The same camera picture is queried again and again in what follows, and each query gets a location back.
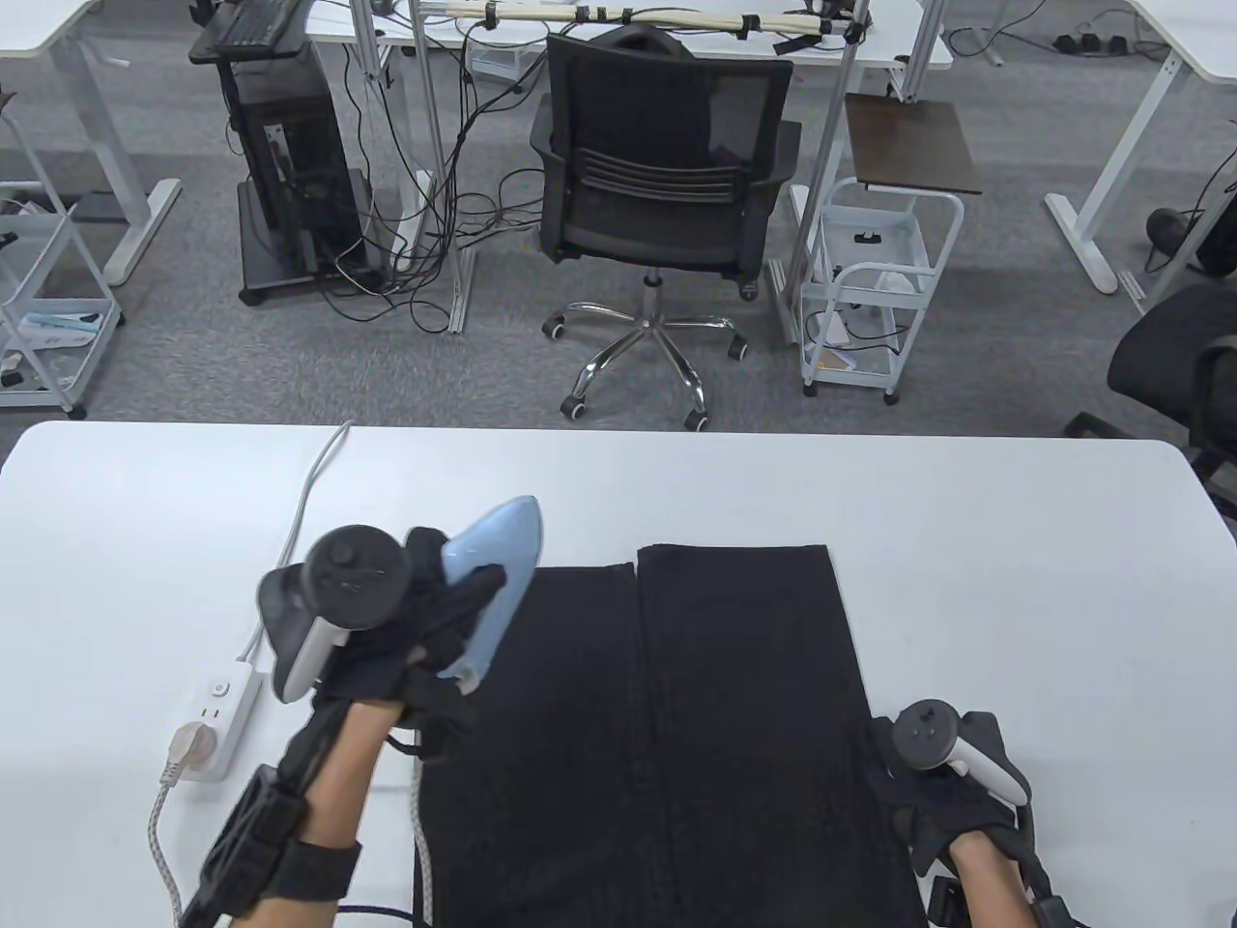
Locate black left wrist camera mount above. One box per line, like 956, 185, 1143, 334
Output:
179, 667, 479, 928

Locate white desk with slanted legs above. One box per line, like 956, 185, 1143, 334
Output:
1044, 0, 1237, 312

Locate white metal utility cart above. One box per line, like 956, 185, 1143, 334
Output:
797, 177, 965, 405
0, 92, 124, 421

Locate tangle of black floor cables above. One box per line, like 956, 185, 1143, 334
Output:
324, 19, 547, 334

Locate black computer tower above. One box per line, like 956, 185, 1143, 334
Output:
235, 68, 363, 276

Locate grey white controller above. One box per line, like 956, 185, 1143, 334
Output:
256, 525, 412, 705
891, 698, 1030, 805

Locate dark brown wooden board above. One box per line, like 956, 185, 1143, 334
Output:
846, 95, 984, 196

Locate person's right hand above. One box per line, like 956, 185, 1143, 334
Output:
870, 715, 1033, 876

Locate grey white right controller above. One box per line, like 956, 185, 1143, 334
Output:
891, 698, 1030, 805

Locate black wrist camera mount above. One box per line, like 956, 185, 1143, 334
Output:
179, 667, 479, 928
923, 875, 1079, 928

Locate white desk with panel legs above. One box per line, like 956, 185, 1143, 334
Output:
0, 0, 183, 288

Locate black keyboard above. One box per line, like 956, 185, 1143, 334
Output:
215, 0, 302, 49

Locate braided iron cord with plug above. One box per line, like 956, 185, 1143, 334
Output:
145, 725, 431, 928

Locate black mesh office chair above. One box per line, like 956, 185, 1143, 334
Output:
530, 24, 803, 433

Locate grey white left controller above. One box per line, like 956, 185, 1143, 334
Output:
256, 525, 412, 705

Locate long white desk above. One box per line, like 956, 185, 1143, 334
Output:
307, 0, 953, 102

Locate person's left forearm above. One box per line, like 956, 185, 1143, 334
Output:
227, 701, 407, 928

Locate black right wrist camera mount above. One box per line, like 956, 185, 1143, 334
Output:
923, 875, 1079, 928

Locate light blue electric iron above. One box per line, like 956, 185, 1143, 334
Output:
440, 495, 544, 695

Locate white power strip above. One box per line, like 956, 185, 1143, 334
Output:
164, 660, 264, 784

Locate grey power strip cable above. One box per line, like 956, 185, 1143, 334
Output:
237, 421, 354, 668

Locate black trousers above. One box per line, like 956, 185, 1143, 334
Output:
414, 543, 929, 928

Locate black rolling computer stand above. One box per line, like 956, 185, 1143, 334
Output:
188, 0, 402, 306

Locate person's left hand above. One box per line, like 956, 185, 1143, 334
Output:
314, 527, 508, 716

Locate black padded chair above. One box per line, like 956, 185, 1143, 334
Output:
1065, 285, 1237, 523

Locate white table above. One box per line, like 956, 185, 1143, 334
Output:
0, 420, 1237, 928

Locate person's right forearm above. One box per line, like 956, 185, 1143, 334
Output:
947, 831, 1040, 928

